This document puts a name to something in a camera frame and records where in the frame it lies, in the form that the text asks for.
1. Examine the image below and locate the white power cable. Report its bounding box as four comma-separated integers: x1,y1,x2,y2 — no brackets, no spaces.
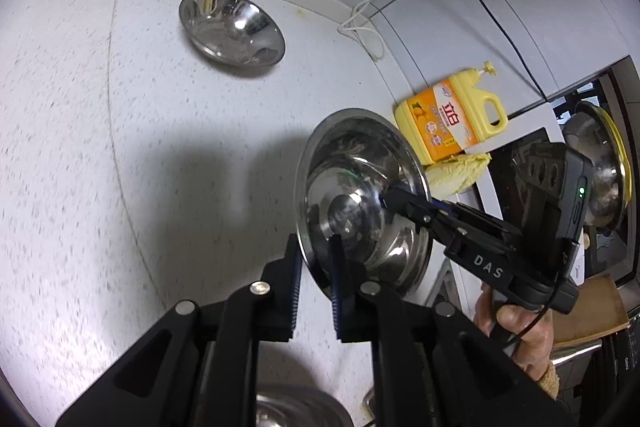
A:
337,0,422,60

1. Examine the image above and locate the yellow detergent bottle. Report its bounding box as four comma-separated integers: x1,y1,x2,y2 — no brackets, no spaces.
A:
393,60,510,166

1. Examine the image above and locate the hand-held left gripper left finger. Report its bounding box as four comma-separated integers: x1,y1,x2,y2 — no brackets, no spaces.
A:
55,234,304,427

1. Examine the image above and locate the wooden board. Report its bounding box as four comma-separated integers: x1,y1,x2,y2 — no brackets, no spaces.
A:
551,273,632,349

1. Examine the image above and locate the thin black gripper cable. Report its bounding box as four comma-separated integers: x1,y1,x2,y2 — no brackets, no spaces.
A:
504,244,573,349

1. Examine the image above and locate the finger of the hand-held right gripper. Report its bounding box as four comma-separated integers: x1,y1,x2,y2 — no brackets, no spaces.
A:
427,198,517,235
379,184,455,239

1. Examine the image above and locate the large steel bowl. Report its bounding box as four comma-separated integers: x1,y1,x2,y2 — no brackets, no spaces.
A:
254,385,354,427

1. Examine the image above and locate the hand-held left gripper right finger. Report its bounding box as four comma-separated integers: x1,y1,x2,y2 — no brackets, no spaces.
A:
329,231,579,427

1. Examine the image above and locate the napa cabbage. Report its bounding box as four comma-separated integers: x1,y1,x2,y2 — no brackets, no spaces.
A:
426,151,492,198

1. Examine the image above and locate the black power cable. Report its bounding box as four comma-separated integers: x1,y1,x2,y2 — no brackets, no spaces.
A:
442,0,549,101

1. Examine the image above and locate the person's right forearm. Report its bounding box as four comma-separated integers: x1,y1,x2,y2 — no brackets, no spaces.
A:
520,347,564,404

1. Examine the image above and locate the person's right hand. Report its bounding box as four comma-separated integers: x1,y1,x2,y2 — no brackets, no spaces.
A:
472,281,556,384

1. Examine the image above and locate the steel pot with yellow rim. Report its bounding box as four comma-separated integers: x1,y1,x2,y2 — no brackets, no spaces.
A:
564,101,634,229

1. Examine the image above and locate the small steel bowl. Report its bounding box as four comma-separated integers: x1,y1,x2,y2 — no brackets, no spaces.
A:
178,0,287,71
293,108,434,304

